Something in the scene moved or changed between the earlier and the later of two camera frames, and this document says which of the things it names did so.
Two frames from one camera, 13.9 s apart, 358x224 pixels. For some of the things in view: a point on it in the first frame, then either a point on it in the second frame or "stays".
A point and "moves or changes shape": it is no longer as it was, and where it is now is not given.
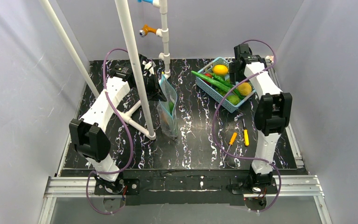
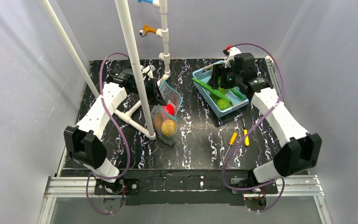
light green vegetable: x=234 y=99 -> x=223 y=104
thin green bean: x=234 y=90 stays
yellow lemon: x=245 y=88 moves or changes shape
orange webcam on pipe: x=146 y=29 stays
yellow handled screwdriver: x=246 y=136 stays
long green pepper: x=212 y=81 -> x=209 y=87
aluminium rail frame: x=299 y=186 stays
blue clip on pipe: x=149 y=1 stays
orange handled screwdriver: x=231 y=142 stays
